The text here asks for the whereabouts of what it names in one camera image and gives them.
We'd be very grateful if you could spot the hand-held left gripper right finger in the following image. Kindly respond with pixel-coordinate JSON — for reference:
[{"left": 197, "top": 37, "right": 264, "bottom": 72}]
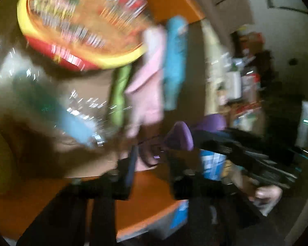
[{"left": 167, "top": 150, "right": 280, "bottom": 246}]

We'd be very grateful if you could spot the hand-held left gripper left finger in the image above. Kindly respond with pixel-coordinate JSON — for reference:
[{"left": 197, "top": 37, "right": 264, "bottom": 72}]
[{"left": 15, "top": 145, "right": 139, "bottom": 246}]

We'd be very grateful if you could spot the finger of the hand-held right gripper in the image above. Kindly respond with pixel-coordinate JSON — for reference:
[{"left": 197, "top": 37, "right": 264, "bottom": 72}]
[{"left": 190, "top": 129, "right": 237, "bottom": 157}]

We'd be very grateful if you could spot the purple soft object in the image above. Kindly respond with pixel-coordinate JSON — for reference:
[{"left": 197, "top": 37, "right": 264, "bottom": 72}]
[{"left": 163, "top": 113, "right": 227, "bottom": 151}]

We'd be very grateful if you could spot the person's right hand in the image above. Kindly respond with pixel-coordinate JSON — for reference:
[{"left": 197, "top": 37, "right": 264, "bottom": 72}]
[{"left": 249, "top": 184, "right": 283, "bottom": 211}]

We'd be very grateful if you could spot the blue and white box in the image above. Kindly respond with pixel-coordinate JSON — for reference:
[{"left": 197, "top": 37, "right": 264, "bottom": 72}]
[{"left": 199, "top": 149, "right": 228, "bottom": 181}]

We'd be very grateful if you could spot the white device with green light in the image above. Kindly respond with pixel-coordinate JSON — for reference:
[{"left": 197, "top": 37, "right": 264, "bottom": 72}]
[{"left": 295, "top": 100, "right": 308, "bottom": 148}]

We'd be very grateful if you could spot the cluttered shelf of goods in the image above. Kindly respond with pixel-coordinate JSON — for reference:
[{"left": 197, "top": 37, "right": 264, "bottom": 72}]
[{"left": 204, "top": 26, "right": 269, "bottom": 131}]

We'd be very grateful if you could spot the green cloth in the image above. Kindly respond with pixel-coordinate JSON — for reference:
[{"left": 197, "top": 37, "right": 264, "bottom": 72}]
[{"left": 108, "top": 64, "right": 132, "bottom": 127}]

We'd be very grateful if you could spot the turquoise cloth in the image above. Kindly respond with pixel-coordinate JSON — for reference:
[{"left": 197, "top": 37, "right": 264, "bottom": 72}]
[{"left": 163, "top": 16, "right": 188, "bottom": 111}]

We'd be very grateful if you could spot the pink cloth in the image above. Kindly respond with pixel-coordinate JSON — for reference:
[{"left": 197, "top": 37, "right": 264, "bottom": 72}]
[{"left": 124, "top": 26, "right": 168, "bottom": 137}]

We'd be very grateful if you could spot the clear plastic bag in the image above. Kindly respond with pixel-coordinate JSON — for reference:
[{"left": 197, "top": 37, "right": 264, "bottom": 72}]
[{"left": 0, "top": 37, "right": 124, "bottom": 149}]

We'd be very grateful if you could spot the yellow instant noodle bowl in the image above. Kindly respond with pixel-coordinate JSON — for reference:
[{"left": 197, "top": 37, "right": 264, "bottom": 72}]
[{"left": 17, "top": 0, "right": 151, "bottom": 72}]

